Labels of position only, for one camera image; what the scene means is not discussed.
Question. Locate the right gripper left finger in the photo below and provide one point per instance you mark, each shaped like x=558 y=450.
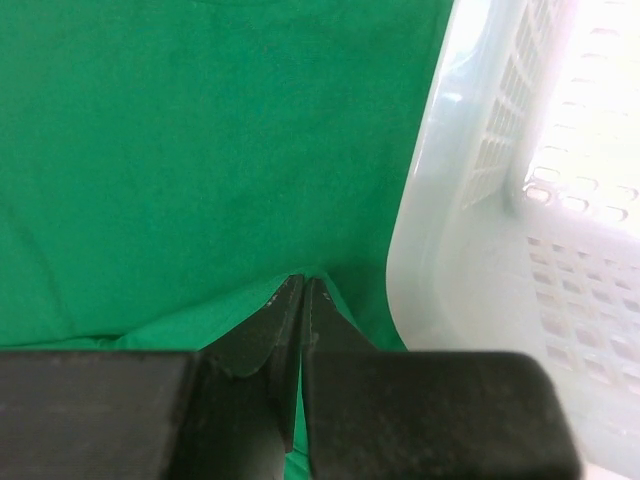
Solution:
x=226 y=411

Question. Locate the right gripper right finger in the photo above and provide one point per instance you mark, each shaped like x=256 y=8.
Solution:
x=375 y=414

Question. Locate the green t shirt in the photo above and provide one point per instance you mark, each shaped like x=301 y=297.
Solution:
x=166 y=165

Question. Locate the white plastic basket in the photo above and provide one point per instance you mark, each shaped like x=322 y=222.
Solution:
x=518 y=227

